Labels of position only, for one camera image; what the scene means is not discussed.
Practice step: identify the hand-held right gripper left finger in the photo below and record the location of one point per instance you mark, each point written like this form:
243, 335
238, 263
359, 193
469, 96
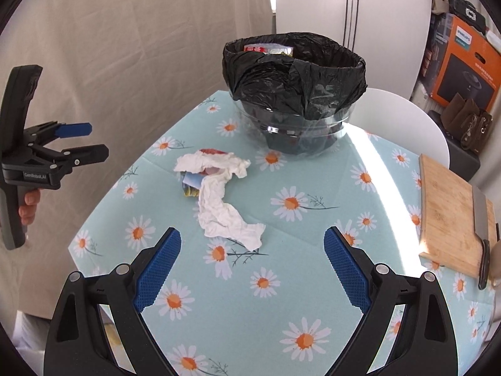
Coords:
158, 270

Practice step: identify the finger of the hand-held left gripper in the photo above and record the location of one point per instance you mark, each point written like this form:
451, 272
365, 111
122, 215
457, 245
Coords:
88, 153
76, 129

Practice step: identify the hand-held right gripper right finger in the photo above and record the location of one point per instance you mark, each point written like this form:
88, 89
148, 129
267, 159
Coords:
348, 270

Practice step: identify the white tissue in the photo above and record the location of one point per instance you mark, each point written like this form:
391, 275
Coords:
219, 211

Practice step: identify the clear plastic bin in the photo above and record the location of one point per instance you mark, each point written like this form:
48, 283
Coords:
250, 121

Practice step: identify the black plastic bin bag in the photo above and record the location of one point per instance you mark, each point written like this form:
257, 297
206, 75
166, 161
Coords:
274, 78

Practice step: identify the red snack packet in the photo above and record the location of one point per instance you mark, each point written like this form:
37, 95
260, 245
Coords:
260, 49

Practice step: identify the person's left hand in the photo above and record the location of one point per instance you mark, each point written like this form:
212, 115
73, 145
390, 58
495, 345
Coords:
29, 207

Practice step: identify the daisy print tablecloth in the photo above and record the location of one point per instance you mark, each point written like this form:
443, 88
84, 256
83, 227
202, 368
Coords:
297, 243

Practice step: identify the small blue packet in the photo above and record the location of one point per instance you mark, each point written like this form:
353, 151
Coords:
191, 186

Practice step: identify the wooden cutting board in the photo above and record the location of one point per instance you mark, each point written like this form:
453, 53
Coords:
446, 219

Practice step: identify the small red wrapper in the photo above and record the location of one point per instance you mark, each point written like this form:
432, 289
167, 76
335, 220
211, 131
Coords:
211, 156

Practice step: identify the kitchen knife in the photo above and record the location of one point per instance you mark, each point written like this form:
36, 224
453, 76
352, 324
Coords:
480, 219

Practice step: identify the white chair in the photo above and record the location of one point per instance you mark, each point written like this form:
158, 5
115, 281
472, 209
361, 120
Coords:
403, 121

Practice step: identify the brown suede bag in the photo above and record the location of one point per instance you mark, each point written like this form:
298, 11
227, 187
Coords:
469, 125

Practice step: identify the orange cardboard box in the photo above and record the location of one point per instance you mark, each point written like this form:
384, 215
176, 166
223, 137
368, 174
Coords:
465, 74

